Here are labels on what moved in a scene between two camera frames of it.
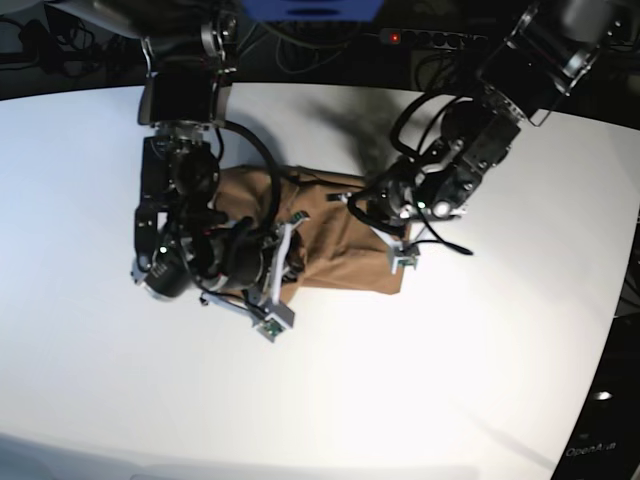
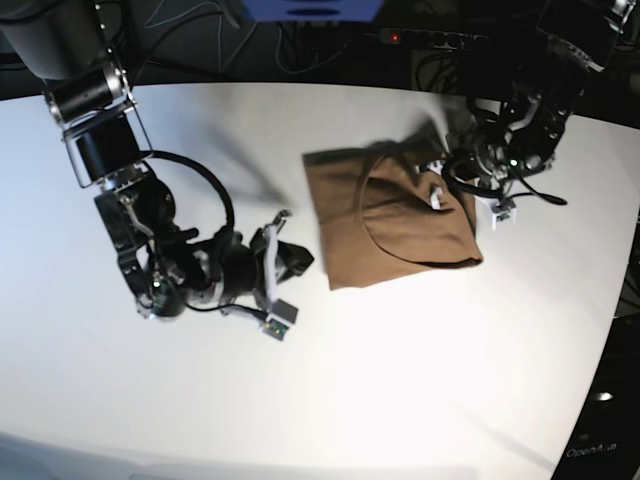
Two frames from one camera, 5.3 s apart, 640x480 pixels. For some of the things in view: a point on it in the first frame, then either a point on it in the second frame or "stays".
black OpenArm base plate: [607, 444] stays
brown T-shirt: [332, 245] to [376, 212]
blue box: [312, 11] stays
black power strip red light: [432, 39] stays
